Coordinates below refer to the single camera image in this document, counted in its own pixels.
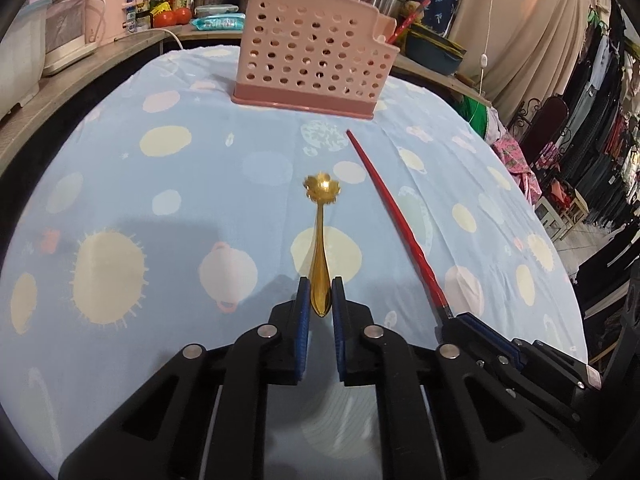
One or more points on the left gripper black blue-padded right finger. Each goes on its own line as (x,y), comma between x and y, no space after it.
(445,415)

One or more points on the blue dotted tablecloth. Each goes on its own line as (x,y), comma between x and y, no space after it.
(172,215)

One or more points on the beige hanging cloth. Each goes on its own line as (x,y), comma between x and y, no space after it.
(522,49)

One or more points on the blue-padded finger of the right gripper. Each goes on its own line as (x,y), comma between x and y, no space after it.
(481,341)

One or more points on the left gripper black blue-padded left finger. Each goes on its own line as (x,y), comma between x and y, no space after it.
(203,414)

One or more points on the red tomato left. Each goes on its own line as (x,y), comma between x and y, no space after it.
(164,19)

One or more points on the red tomato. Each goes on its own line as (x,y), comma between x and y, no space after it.
(183,15)
(164,19)

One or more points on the bright red chopstick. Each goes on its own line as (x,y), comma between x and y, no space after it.
(438,299)

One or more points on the dark teal bowl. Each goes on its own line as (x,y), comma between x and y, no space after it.
(433,51)

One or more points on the dark red chopstick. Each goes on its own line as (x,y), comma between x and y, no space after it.
(409,20)

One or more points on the white dish rack bin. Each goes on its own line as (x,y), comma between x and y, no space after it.
(22,53)

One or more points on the blue wet wipes pack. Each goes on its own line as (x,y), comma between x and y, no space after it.
(228,22)

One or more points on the pink perforated utensil holder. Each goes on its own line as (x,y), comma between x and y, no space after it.
(322,56)

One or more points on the white small appliance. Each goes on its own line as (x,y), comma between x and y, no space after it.
(66,42)

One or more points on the glass food container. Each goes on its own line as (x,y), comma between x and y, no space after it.
(215,9)

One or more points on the pink kettle appliance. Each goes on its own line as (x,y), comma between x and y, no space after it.
(109,20)

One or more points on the gold flower spoon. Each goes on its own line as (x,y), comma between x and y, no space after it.
(322,190)

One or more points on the red tomato right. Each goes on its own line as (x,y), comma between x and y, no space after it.
(183,15)

